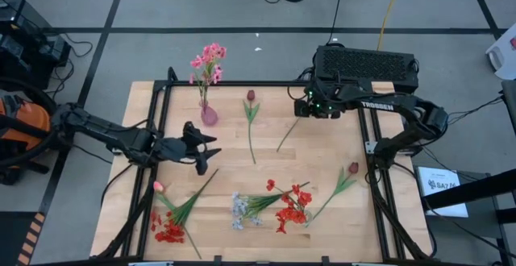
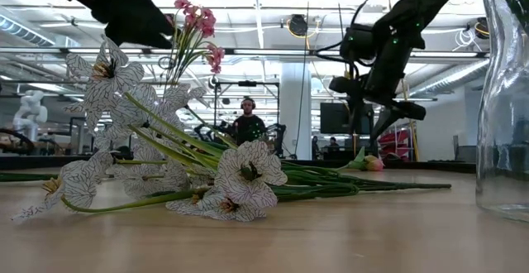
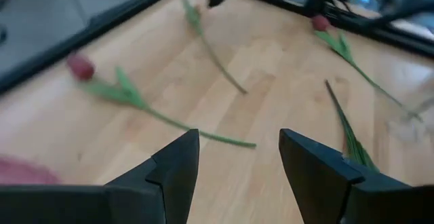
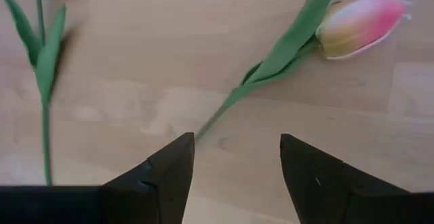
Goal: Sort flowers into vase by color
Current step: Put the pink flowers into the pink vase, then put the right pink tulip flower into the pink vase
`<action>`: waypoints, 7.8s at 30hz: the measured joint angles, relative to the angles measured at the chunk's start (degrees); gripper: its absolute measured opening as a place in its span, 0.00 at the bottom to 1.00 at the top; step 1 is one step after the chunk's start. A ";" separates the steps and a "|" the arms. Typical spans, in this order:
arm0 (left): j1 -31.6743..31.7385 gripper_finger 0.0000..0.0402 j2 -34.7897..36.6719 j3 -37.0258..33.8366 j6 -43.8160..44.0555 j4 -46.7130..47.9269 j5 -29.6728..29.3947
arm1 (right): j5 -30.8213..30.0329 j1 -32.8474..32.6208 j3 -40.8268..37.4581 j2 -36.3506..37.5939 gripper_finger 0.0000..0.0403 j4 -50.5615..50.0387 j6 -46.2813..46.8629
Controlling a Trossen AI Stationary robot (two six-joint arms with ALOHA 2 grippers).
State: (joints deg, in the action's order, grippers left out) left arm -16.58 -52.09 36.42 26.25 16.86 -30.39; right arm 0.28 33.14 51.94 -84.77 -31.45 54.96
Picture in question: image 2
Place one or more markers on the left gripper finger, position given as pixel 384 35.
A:
pixel 132 39
pixel 149 16

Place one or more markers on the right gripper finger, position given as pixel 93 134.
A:
pixel 354 111
pixel 382 122

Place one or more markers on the pink artificial tulip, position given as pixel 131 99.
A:
pixel 374 164

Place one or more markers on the pink artificial flower bunch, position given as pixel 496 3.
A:
pixel 204 20

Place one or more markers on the clear glass vase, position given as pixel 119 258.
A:
pixel 502 140

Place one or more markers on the white artificial flower bunch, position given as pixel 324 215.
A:
pixel 248 182

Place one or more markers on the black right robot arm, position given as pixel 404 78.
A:
pixel 413 16

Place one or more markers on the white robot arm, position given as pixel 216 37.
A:
pixel 29 113

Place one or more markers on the black computer case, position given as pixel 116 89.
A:
pixel 335 118

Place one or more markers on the red storage bins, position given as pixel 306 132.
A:
pixel 396 145

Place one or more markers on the person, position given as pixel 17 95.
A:
pixel 248 128
pixel 315 145
pixel 332 142

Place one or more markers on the white pillar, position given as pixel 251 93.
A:
pixel 295 111

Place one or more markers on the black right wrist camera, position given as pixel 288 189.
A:
pixel 357 43

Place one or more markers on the black aluminium table frame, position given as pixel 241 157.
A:
pixel 434 166

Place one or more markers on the black workstation frame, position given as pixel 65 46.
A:
pixel 77 119

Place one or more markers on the black camera rig frame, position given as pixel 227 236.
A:
pixel 247 83

